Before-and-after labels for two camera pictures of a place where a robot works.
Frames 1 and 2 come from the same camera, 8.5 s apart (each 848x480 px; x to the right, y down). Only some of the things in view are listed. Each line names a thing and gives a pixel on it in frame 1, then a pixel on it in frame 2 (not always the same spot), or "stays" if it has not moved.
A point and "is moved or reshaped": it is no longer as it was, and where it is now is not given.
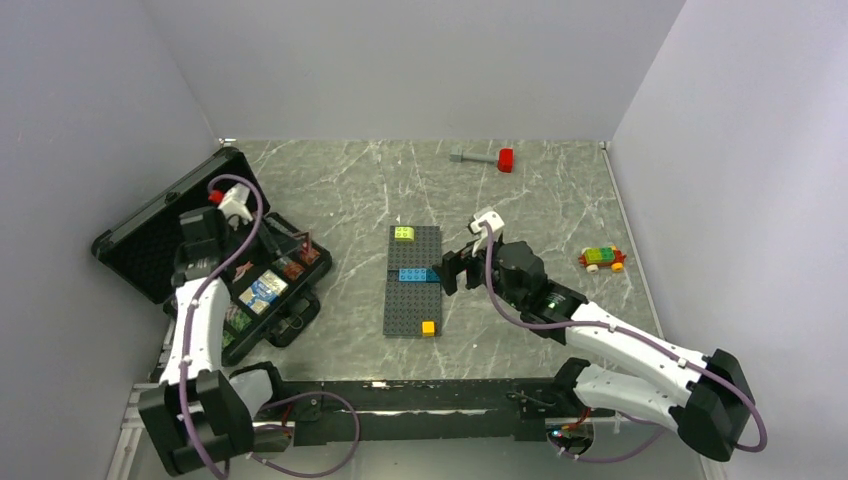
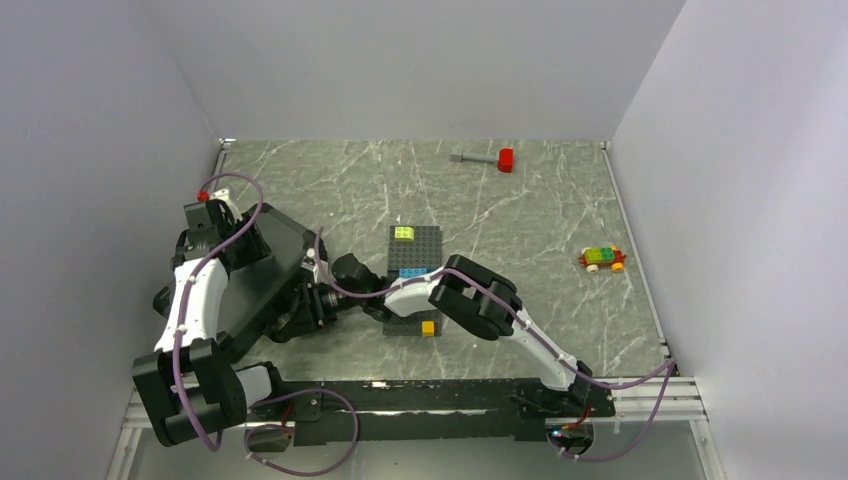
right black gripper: [456, 262] -> [311, 312]
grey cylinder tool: [468, 156] stays
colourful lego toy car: [594, 257] stays
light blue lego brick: [412, 275] stays
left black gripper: [270, 241] -> [258, 249]
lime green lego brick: [404, 232] stays
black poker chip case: [273, 264] is moved or reshaped
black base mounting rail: [432, 411] stays
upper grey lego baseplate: [423, 253] stays
